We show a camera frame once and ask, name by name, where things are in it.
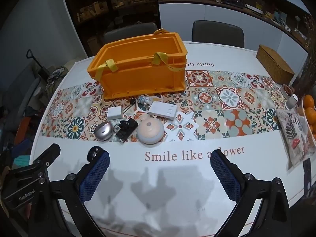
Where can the orange fruit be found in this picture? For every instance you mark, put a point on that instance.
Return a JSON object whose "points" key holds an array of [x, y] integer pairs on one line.
{"points": [[308, 101], [311, 116]]}

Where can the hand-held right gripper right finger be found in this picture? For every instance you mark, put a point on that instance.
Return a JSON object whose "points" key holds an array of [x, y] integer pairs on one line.
{"points": [[226, 175]]}

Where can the teal cloth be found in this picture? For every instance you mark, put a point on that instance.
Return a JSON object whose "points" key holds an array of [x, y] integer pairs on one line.
{"points": [[22, 159]]}

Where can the black shovel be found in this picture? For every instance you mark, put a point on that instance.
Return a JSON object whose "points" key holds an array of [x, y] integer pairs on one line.
{"points": [[37, 63]]}

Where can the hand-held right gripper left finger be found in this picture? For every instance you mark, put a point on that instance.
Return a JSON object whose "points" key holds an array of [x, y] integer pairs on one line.
{"points": [[95, 177]]}

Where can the orange chair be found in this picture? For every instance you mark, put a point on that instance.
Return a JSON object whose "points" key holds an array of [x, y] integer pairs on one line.
{"points": [[23, 130]]}

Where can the printed cushion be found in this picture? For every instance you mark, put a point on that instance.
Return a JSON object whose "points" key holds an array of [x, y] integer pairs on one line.
{"points": [[293, 133]]}

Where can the white charger block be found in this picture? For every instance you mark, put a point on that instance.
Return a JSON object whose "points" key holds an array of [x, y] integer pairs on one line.
{"points": [[163, 110]]}

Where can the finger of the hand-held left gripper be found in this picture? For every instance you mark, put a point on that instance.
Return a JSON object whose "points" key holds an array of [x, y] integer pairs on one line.
{"points": [[48, 156]]}

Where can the silver dome gadget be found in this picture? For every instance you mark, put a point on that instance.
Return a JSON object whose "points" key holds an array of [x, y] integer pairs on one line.
{"points": [[103, 130]]}

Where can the small bowl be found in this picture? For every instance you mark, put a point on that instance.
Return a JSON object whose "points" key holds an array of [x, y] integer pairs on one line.
{"points": [[287, 90]]}

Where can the wooden shelf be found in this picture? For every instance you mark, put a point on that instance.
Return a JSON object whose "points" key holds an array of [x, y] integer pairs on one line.
{"points": [[98, 5]]}

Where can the peach round humidifier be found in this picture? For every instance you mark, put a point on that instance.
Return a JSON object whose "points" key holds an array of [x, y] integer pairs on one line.
{"points": [[150, 130]]}

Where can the black phone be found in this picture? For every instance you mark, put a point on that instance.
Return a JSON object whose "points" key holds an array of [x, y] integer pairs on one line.
{"points": [[306, 175]]}

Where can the black key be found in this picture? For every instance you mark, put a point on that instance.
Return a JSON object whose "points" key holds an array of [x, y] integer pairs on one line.
{"points": [[132, 101]]}

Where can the white charger adapter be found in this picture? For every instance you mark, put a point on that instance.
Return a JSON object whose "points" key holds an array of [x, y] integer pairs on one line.
{"points": [[114, 113]]}

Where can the white cabinet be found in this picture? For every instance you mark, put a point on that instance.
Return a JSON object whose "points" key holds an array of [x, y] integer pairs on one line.
{"points": [[222, 14]]}

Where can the patterned cloth bag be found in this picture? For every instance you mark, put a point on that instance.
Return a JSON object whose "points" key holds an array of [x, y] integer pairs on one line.
{"points": [[55, 76]]}

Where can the black clip device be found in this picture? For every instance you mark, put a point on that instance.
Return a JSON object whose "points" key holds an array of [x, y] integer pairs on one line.
{"points": [[126, 128]]}

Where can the orange plastic crate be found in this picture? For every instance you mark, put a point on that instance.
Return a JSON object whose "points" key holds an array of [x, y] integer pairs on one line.
{"points": [[138, 79]]}

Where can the grey dining chair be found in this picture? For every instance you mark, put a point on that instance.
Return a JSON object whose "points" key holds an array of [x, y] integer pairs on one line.
{"points": [[217, 32], [130, 33]]}

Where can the white cup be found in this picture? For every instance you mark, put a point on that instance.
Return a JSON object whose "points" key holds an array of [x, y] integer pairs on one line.
{"points": [[292, 102]]}

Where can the wicker box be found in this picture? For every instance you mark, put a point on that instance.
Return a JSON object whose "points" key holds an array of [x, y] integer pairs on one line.
{"points": [[274, 64]]}

